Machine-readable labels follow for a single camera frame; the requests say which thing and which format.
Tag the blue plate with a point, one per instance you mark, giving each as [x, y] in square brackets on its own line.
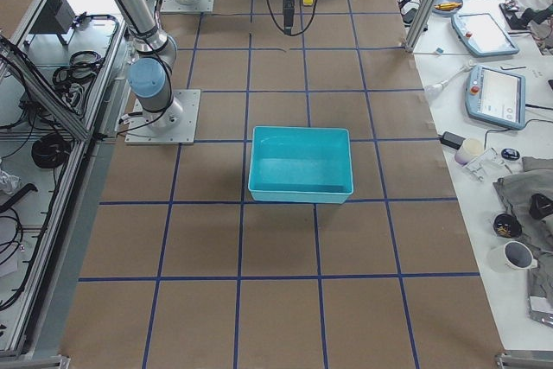
[446, 7]

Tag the teal plastic bin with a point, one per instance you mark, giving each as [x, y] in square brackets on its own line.
[300, 165]

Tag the white light bulb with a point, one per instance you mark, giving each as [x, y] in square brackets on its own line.
[432, 92]

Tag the far teach pendant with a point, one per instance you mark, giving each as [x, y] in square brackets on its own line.
[482, 35]

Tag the teach pendant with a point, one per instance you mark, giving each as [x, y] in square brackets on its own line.
[496, 97]
[482, 35]

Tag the black power adapter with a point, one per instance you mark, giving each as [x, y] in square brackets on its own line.
[451, 140]

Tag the near teach pendant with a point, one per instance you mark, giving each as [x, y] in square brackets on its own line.
[496, 97]

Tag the lilac white cup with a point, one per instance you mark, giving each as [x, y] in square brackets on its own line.
[470, 148]

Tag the grey cloth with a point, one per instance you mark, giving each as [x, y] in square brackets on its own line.
[528, 197]

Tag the black small bowl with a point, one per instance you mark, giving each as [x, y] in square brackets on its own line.
[507, 226]

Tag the white mug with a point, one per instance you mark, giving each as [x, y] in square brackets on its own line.
[512, 255]

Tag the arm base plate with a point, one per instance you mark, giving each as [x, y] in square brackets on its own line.
[187, 7]
[176, 125]

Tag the aluminium side frame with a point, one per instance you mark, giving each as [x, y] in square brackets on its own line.
[53, 92]

